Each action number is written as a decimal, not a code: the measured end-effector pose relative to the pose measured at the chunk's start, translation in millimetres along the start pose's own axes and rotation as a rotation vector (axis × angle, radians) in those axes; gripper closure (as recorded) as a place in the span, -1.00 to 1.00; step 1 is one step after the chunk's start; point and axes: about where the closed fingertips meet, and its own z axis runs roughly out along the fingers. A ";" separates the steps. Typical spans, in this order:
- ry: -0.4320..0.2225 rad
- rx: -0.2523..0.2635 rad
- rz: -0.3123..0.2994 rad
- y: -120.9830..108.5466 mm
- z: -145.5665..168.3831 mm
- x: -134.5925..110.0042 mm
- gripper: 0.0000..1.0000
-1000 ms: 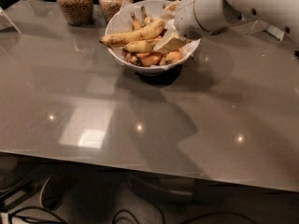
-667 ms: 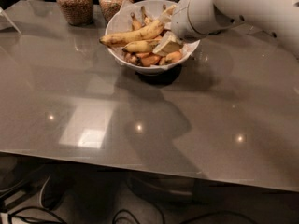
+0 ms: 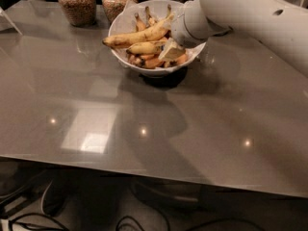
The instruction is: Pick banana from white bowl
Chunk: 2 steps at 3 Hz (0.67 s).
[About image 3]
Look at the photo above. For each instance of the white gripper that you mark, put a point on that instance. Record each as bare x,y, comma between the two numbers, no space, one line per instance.
181,30

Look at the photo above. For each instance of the stickered front yellow banana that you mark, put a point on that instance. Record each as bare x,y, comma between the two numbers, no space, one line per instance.
147,48

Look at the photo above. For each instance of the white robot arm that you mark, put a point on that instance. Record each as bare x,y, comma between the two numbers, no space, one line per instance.
281,26

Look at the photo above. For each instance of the orange fruit in bowl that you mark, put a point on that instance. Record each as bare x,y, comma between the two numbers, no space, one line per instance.
152,61

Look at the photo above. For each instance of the long top yellow banana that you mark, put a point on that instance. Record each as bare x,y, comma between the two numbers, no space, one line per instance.
155,32

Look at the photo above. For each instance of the white bowl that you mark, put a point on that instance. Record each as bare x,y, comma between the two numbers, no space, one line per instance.
159,71

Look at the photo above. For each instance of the small back middle banana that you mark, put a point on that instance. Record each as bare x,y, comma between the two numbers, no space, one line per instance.
150,19

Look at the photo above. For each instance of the small banana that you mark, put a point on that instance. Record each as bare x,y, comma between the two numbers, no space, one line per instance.
140,25
150,19

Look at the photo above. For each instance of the small back left banana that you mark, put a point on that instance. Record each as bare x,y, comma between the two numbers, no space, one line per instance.
140,25

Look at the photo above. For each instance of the left glass jar of grains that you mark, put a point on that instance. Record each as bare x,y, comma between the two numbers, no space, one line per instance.
79,13

